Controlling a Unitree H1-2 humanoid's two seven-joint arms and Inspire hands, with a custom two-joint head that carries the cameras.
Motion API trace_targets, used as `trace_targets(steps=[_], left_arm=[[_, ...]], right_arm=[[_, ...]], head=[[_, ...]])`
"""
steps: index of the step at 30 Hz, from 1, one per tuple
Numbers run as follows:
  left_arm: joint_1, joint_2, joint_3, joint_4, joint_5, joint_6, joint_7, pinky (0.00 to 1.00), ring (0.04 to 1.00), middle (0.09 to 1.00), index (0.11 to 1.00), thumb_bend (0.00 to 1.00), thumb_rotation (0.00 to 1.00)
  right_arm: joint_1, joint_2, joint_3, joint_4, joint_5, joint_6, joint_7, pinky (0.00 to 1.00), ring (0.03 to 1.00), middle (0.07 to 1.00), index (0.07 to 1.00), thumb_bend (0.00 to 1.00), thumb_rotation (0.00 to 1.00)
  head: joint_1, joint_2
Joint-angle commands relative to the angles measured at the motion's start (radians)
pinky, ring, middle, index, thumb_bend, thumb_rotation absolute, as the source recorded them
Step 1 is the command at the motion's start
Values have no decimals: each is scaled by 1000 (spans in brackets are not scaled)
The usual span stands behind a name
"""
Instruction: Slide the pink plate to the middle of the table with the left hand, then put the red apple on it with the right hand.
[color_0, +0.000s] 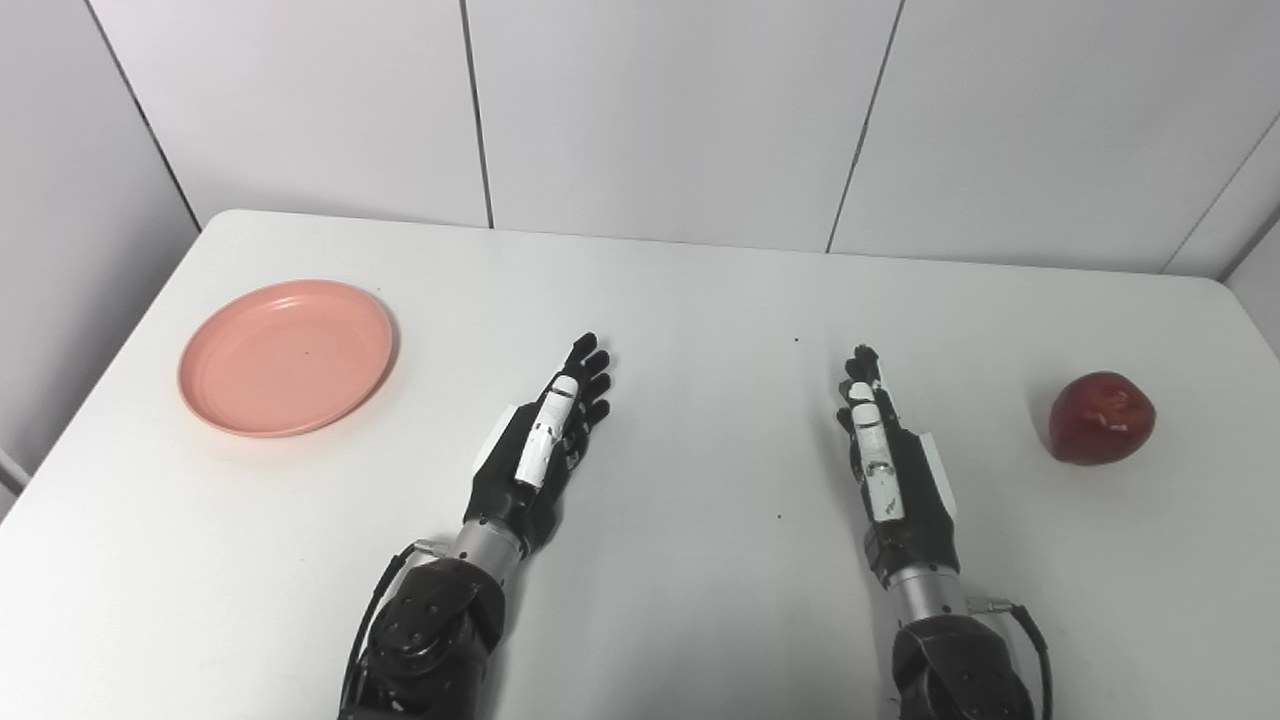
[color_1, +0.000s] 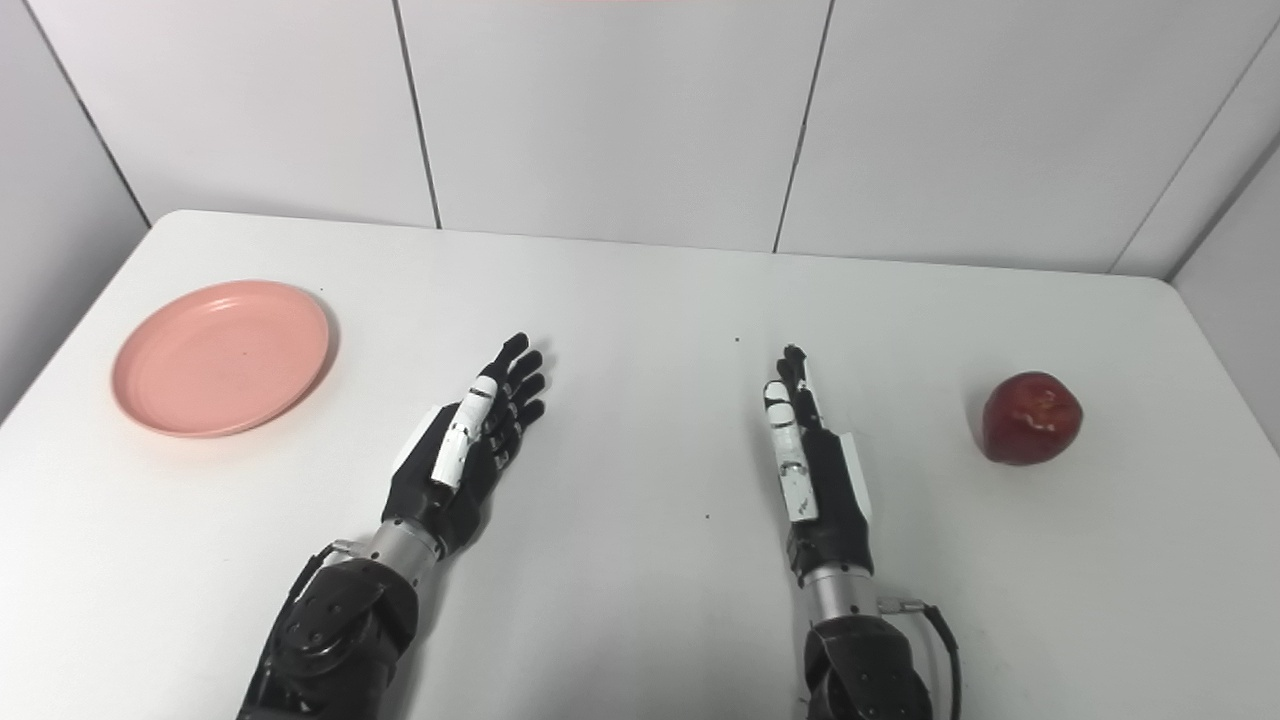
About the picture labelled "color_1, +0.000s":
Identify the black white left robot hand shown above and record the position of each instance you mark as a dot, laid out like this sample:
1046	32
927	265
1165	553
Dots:
470	470

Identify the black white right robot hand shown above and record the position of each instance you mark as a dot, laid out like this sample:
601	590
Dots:
835	490

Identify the red apple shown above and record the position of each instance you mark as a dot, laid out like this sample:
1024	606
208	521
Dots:
1032	420

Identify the pink round plate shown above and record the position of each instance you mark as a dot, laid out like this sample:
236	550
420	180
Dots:
220	358

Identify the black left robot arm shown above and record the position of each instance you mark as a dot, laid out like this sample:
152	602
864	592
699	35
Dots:
335	630

